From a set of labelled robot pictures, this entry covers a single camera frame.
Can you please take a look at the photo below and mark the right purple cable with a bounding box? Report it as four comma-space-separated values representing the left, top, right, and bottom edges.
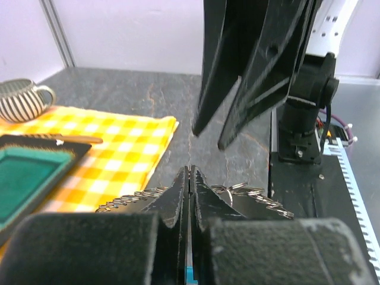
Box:
319, 112, 359, 148

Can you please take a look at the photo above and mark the black teal square plate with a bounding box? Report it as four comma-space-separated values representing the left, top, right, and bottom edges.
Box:
1, 135, 91, 245

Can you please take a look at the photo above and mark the gold knife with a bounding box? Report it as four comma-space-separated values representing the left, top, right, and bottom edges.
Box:
25, 134, 103, 144

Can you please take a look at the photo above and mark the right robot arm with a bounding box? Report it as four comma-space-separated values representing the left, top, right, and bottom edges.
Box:
192, 1, 338, 164

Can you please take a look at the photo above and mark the orange checkered cloth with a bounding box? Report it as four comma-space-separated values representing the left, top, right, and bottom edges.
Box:
1, 106, 179, 212

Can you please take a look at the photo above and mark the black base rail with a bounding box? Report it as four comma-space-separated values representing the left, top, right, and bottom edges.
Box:
268, 107, 361, 230

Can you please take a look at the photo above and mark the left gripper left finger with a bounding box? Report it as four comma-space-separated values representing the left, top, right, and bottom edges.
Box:
1, 167, 189, 284

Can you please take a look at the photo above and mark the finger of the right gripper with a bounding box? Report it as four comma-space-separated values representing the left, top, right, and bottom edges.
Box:
218, 1, 315, 150
192, 0, 268, 136

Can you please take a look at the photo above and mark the large keyring organiser with rings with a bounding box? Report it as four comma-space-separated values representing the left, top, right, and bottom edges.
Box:
96, 182, 295, 219

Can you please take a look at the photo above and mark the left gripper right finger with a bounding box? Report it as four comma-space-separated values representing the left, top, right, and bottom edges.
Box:
189, 165, 376, 284

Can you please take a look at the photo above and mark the white cable duct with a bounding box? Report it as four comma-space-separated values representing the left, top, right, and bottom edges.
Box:
324, 140, 379, 284

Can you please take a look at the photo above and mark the striped mug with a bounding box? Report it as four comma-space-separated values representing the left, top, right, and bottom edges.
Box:
1, 78, 56, 123

